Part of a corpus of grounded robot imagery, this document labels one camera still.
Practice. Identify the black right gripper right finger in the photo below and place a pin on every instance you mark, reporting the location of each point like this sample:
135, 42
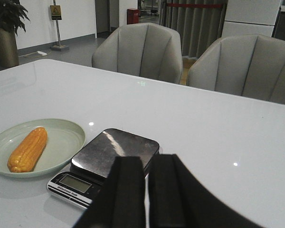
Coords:
179, 200

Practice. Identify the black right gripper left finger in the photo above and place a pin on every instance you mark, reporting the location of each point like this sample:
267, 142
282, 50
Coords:
120, 202

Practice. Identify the yellow corn cob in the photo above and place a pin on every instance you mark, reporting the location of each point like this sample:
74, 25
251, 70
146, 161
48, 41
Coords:
25, 157

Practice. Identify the black silver kitchen scale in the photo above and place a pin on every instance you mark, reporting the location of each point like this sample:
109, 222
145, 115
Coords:
81, 180

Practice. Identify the pale green plate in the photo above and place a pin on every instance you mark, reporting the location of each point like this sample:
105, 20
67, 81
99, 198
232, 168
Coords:
65, 139

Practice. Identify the grey chair on left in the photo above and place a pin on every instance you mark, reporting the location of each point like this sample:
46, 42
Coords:
145, 49

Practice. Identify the grey chair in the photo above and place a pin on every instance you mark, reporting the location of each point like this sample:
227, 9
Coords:
145, 49
246, 65

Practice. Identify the grey chair on right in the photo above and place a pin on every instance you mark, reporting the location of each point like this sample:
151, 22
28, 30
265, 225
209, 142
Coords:
246, 65

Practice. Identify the white power strip on floor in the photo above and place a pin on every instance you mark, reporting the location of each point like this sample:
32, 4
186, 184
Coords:
35, 54

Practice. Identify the white cabinet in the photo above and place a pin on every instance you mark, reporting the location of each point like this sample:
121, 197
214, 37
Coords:
250, 17

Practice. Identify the yellow warning sign stand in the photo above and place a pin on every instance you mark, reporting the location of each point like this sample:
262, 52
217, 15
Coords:
56, 15

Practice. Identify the potted green plant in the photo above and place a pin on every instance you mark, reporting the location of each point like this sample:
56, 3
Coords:
12, 16

